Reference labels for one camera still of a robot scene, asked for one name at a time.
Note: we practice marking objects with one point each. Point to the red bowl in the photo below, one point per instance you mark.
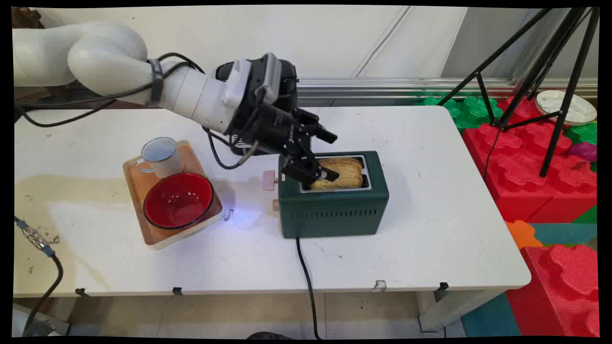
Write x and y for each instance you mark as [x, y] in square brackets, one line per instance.
[178, 200]

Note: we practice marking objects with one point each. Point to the white table leg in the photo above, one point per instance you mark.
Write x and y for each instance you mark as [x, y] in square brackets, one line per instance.
[449, 310]

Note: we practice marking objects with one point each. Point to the green foam block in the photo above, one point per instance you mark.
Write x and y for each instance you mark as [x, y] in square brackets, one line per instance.
[471, 111]

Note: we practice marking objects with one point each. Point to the black tripod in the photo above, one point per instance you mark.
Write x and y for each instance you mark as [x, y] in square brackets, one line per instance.
[557, 71]

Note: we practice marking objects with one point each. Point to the toasted bread slice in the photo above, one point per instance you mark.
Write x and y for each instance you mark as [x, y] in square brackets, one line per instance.
[346, 173]

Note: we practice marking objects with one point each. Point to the wooden serving tray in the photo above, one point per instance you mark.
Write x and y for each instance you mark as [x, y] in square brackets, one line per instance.
[138, 191]

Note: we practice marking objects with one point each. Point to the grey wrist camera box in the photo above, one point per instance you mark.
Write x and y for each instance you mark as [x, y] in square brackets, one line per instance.
[270, 76]

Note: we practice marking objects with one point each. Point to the clear table clip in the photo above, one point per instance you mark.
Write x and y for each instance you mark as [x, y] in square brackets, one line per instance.
[380, 285]

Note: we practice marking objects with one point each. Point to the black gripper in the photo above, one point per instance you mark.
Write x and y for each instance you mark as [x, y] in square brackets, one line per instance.
[277, 129]

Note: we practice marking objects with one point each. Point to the white divided plate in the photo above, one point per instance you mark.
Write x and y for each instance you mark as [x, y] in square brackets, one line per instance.
[581, 111]

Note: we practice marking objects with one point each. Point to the aluminium wall rail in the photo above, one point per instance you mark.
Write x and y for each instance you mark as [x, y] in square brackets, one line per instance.
[406, 88]

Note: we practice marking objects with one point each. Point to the pink toaster lever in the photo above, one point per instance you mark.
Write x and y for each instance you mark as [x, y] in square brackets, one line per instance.
[268, 180]

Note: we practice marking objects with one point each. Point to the black coffee machine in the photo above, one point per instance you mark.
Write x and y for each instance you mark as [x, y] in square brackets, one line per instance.
[288, 81]

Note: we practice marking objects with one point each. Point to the teal foam mat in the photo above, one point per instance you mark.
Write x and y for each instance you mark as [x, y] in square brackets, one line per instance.
[564, 233]

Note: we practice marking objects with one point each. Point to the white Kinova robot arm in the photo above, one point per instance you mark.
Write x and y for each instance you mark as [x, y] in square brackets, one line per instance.
[105, 59]

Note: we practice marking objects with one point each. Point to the green two-slot toaster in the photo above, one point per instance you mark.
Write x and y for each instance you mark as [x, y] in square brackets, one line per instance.
[334, 210]

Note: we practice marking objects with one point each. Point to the large red foam block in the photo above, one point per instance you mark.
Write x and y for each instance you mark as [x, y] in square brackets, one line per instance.
[516, 177]

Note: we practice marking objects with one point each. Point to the beige toaster knob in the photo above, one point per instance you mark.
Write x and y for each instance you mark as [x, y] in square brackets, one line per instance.
[276, 205]

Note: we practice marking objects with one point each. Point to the brown wooden easel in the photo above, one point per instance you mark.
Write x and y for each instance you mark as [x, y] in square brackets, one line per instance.
[26, 18]

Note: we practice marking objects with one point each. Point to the purple foam piece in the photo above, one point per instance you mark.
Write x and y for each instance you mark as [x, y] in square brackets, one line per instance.
[584, 152]

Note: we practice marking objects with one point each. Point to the white enamel mug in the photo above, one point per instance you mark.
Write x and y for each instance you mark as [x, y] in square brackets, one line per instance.
[165, 160]

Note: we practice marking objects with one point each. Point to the orange foam piece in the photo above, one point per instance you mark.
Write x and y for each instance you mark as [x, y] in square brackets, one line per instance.
[522, 234]

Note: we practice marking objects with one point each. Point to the red foam block tall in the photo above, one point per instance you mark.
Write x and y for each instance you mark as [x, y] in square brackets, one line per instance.
[564, 291]

